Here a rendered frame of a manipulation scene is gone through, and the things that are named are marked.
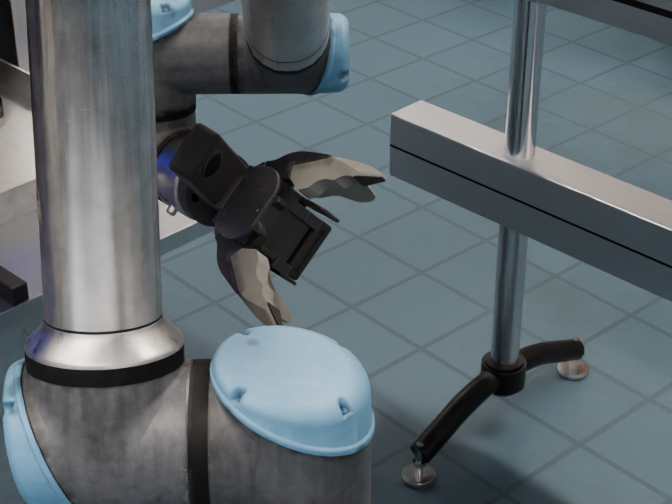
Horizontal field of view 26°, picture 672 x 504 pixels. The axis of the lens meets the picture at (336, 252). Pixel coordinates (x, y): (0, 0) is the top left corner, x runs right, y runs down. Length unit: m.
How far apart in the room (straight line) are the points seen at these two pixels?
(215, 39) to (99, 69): 0.36
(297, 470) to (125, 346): 0.15
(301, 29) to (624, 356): 1.76
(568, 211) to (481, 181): 0.18
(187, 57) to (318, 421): 0.44
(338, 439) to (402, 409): 1.66
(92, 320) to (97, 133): 0.13
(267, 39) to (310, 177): 0.12
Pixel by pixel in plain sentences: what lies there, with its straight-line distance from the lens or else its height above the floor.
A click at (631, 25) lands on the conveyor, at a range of 2.10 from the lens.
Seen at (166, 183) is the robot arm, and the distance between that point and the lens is 1.33.
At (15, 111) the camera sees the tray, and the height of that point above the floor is 0.88.
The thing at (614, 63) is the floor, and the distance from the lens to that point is 4.13.
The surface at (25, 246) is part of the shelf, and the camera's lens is 1.50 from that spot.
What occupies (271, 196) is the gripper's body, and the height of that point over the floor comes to 1.04.
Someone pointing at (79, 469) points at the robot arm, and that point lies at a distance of 1.06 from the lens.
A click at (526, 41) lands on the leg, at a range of 2.28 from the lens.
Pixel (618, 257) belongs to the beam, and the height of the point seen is 0.47.
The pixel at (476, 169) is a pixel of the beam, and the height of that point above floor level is 0.51.
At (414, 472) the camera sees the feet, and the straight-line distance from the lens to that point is 2.54.
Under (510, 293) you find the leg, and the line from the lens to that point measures 2.49.
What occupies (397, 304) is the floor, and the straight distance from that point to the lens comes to 2.99.
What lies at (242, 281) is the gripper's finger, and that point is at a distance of 1.21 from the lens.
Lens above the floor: 1.63
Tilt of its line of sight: 31 degrees down
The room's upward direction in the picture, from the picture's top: straight up
